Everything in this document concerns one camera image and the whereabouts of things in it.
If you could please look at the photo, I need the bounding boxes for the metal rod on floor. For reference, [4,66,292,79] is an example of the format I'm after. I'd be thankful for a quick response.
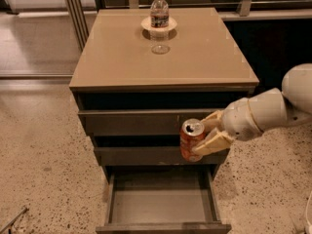
[0,206,28,234]

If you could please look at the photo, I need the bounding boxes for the grey top drawer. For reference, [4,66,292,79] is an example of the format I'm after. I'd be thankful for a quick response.
[78,108,216,136]

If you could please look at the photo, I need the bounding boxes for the grey drawer cabinet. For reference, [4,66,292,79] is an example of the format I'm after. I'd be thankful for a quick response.
[69,8,258,175]

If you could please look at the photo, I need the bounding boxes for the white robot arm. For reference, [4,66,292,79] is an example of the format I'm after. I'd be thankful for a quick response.
[191,63,312,156]

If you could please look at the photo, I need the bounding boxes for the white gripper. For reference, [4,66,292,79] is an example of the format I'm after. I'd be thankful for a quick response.
[192,97,262,156]

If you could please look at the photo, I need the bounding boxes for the red coke can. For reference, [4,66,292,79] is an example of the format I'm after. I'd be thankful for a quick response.
[180,118,206,162]

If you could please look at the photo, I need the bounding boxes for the grey middle drawer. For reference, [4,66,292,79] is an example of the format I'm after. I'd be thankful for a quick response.
[95,146,228,166]

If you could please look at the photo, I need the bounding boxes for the white cable on floor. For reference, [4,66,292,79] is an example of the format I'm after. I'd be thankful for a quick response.
[304,192,312,234]

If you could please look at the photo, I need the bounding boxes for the grey window frame post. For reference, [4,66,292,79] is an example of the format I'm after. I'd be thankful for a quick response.
[64,0,89,50]

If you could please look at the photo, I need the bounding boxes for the clear plastic water bottle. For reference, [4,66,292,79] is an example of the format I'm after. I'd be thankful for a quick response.
[150,0,169,25]

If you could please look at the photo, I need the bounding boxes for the grey open bottom drawer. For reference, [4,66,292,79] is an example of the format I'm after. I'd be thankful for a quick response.
[96,167,231,234]

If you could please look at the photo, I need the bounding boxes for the white round plate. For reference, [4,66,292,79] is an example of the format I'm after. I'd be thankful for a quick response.
[141,17,177,32]

